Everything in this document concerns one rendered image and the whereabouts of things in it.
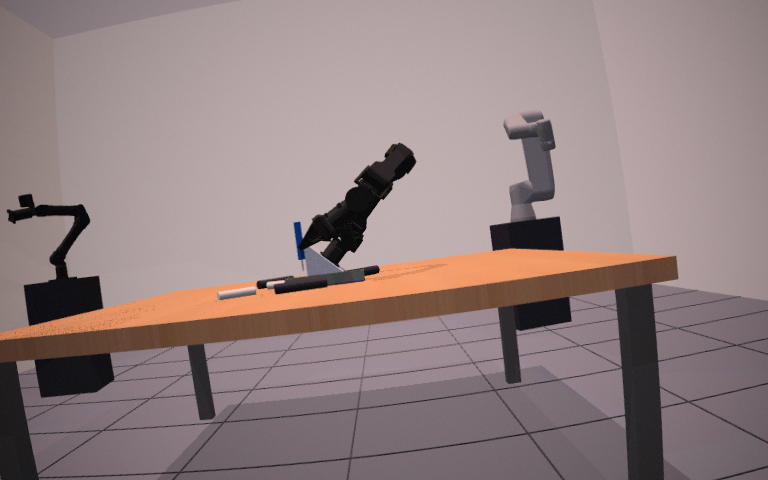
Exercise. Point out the blue stylus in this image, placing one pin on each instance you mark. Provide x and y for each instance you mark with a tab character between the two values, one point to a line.
298	234

